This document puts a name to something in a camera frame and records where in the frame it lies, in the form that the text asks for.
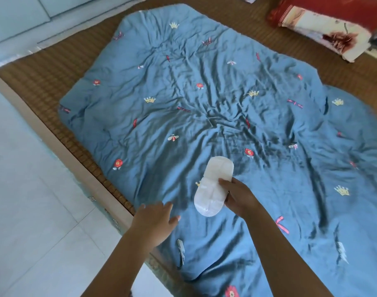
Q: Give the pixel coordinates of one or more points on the person's right hand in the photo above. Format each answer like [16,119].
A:
[239,197]

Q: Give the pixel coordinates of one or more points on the person's left hand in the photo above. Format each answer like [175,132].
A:
[153,222]

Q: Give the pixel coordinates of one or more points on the person's right thumb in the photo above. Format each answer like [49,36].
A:
[225,183]

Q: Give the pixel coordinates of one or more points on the person's left thumb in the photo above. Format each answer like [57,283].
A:
[175,220]

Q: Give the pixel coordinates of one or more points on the white oval pad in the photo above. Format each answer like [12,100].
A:
[212,186]

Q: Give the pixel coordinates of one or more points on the person's right forearm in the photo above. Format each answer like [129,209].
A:
[284,256]

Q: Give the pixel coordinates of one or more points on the person's left forearm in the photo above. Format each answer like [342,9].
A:
[114,266]

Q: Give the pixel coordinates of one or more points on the blue patterned quilt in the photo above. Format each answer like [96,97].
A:
[225,142]

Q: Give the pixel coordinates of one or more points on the red floral folded blanket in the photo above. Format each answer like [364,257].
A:
[324,24]

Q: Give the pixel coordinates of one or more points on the brown woven bed mat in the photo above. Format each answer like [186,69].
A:
[52,77]

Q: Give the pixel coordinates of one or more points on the white wardrobe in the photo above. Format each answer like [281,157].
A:
[27,21]

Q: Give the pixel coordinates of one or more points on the wooden bed frame edge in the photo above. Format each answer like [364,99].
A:
[55,145]

